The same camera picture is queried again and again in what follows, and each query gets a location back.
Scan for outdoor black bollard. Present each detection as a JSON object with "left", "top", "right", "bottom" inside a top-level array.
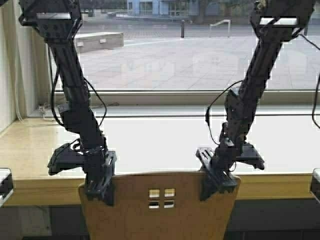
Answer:
[{"left": 180, "top": 20, "right": 185, "bottom": 39}]

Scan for outdoor concrete bench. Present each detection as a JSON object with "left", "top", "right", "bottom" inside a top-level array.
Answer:
[{"left": 73, "top": 32, "right": 124, "bottom": 53}]

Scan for cable at right edge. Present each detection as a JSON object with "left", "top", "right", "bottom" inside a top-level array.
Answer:
[{"left": 299, "top": 33, "right": 320, "bottom": 130}]

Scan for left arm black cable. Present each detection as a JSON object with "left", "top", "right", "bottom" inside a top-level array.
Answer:
[{"left": 49, "top": 67, "right": 108, "bottom": 128}]

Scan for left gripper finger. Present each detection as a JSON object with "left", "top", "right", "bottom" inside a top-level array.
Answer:
[{"left": 199, "top": 172, "right": 238, "bottom": 201}]

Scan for light wood plywood chair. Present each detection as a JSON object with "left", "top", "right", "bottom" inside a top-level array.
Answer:
[{"left": 78, "top": 171, "right": 238, "bottom": 240}]

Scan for outdoor metal handrail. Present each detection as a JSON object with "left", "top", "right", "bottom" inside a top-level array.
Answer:
[{"left": 209, "top": 19, "right": 232, "bottom": 38}]

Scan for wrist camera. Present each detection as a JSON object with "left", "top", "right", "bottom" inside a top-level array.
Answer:
[
  {"left": 47, "top": 143, "right": 85, "bottom": 176},
  {"left": 236, "top": 143, "right": 265, "bottom": 170}
]

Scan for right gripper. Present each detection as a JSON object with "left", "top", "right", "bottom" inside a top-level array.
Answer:
[{"left": 195, "top": 147, "right": 238, "bottom": 185}]

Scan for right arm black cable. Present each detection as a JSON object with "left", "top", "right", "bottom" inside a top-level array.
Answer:
[{"left": 205, "top": 80, "right": 245, "bottom": 151}]

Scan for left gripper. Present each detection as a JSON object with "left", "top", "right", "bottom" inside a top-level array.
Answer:
[{"left": 83, "top": 147, "right": 117, "bottom": 207}]

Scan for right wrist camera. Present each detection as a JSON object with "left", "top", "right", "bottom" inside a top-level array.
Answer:
[{"left": 236, "top": 143, "right": 265, "bottom": 170}]

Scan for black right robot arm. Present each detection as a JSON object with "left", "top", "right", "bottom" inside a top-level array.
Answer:
[{"left": 197, "top": 0, "right": 316, "bottom": 188}]

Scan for robot base left corner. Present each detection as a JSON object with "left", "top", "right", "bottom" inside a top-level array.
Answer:
[{"left": 0, "top": 168, "right": 14, "bottom": 207}]

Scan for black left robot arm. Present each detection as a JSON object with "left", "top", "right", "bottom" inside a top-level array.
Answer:
[{"left": 18, "top": 0, "right": 117, "bottom": 206}]

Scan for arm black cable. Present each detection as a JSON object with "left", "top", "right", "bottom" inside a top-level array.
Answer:
[
  {"left": 49, "top": 67, "right": 108, "bottom": 128},
  {"left": 205, "top": 80, "right": 245, "bottom": 151}
]

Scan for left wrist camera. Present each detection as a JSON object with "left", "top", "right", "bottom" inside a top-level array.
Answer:
[{"left": 47, "top": 143, "right": 85, "bottom": 176}]

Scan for robot base right corner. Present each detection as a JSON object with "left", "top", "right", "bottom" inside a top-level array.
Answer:
[{"left": 310, "top": 168, "right": 320, "bottom": 202}]

